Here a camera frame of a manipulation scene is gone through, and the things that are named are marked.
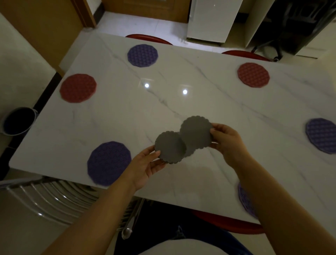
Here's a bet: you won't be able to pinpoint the wooden door frame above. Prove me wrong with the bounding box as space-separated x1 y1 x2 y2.
70 0 97 28

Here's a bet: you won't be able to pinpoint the person's white shirt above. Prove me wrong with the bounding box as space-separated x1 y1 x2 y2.
139 238 229 255

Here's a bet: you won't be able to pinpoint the person's left forearm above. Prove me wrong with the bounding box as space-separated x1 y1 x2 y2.
42 179 137 255

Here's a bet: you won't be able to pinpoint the white cabinet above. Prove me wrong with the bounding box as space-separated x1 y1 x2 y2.
187 0 243 44

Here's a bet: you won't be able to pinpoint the dark round bucket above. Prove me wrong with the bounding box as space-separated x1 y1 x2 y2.
0 107 39 137

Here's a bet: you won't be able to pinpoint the chrome metal chair frame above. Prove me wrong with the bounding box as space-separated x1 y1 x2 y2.
0 176 146 240

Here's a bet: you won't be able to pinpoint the person's dark trousers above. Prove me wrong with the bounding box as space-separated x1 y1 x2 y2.
114 200 253 255

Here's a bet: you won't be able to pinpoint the brown wooden door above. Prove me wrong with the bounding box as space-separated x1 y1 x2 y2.
101 0 191 23

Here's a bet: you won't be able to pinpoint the purple honeycomb silicone mat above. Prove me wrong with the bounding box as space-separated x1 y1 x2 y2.
127 44 159 68
238 183 258 218
87 141 132 187
305 118 336 154

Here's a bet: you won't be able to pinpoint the person's left hand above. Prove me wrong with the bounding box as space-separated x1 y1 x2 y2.
121 146 167 192

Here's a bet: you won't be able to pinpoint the red round chair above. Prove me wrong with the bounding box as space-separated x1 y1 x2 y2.
191 210 265 235
125 34 173 46
222 50 270 62

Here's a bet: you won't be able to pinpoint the black office chair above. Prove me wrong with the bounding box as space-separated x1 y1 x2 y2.
251 0 336 62

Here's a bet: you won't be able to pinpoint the red honeycomb silicone mat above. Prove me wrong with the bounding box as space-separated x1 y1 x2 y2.
59 74 97 103
237 62 270 88

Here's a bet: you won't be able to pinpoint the person's right hand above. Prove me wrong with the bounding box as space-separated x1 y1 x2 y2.
209 123 250 170

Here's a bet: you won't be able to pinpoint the white shelf panel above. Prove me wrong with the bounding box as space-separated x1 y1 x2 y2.
244 0 276 48

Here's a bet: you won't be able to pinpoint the person's right forearm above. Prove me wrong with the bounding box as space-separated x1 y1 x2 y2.
233 154 336 255

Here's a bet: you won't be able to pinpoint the white low furniture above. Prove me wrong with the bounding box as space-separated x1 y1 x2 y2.
295 22 336 59

